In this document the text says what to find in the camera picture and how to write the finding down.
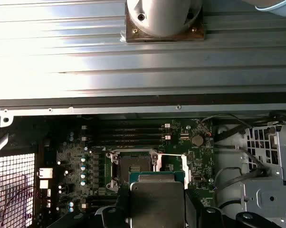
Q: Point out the square brown base plate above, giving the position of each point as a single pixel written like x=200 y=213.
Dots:
x=136 y=38

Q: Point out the metal socket cover frame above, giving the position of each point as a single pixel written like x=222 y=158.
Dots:
x=184 y=171

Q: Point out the CPU with silver top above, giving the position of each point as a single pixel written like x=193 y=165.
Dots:
x=157 y=202

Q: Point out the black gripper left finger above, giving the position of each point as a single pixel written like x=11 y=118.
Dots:
x=124 y=213

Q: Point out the round coin battery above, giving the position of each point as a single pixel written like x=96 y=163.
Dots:
x=197 y=140

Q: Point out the black open PC case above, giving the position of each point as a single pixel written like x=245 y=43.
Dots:
x=143 y=109

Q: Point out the metal disk bay cage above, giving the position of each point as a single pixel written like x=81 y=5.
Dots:
x=271 y=190

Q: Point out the green motherboard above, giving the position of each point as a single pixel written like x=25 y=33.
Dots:
x=200 y=161

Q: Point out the silver rear port block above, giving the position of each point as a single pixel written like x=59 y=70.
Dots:
x=44 y=184
x=45 y=172

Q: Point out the RAM slot with black clips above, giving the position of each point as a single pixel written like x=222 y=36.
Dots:
x=145 y=143
x=145 y=130

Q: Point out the metal CPU socket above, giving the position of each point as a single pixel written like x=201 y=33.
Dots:
x=124 y=166

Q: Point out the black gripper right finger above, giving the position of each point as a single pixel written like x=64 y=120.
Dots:
x=193 y=213

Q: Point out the RAM slot with white clips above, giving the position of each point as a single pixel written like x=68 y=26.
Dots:
x=145 y=137
x=145 y=124

